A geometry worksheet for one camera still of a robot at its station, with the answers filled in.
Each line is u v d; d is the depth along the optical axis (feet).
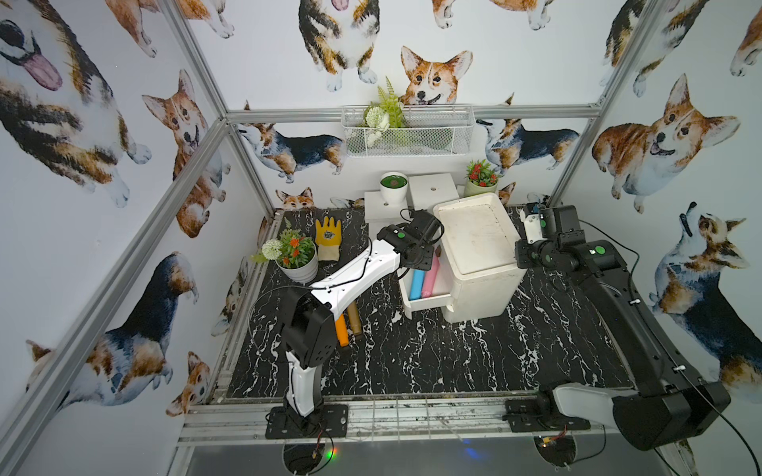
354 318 2.98
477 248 2.60
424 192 3.18
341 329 2.89
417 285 2.87
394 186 3.14
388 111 2.68
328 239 3.61
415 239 2.02
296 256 2.96
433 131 3.03
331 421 2.41
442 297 2.68
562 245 1.78
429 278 2.89
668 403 1.22
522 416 2.41
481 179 3.10
